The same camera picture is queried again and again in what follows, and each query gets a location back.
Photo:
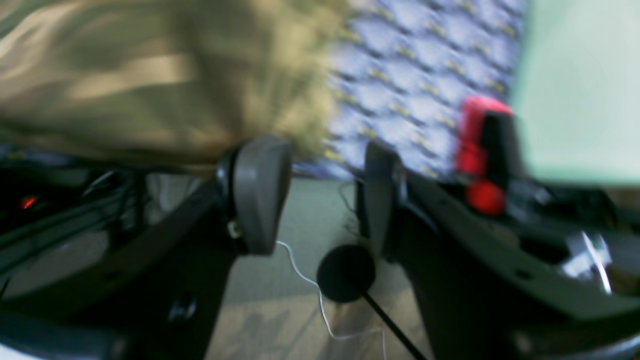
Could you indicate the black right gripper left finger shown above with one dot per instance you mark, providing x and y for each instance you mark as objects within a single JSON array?
[{"x": 158, "y": 296}]

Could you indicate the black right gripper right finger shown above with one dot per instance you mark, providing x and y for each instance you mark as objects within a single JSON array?
[{"x": 479, "y": 297}]

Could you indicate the camouflage T-shirt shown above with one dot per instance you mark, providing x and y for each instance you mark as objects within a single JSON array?
[{"x": 169, "y": 83}]

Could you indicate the black round floor base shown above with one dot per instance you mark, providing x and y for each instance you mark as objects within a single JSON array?
[{"x": 346, "y": 273}]

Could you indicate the red clamp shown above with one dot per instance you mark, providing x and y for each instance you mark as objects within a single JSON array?
[{"x": 482, "y": 154}]

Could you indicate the fan-patterned tablecloth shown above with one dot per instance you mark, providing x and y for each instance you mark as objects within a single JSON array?
[{"x": 400, "y": 72}]

